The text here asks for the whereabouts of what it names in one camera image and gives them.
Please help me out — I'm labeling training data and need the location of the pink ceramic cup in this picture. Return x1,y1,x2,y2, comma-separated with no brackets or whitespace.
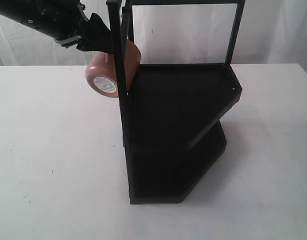
85,40,142,98

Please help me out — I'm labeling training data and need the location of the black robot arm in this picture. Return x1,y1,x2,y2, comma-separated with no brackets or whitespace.
0,0,113,54

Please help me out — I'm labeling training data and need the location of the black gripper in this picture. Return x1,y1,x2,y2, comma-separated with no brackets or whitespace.
39,0,113,54

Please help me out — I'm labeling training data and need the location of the black two-tier shelf rack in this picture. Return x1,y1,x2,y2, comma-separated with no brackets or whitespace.
106,0,245,205

